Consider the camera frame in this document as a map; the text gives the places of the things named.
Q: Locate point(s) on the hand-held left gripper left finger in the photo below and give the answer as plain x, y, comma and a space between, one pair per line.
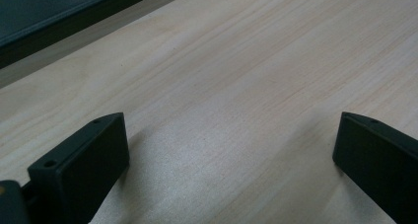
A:
82, 164

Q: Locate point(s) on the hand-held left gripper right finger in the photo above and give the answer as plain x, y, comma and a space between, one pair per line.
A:
381, 161

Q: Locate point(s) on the black two-tier metal rack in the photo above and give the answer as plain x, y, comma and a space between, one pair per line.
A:
42, 16

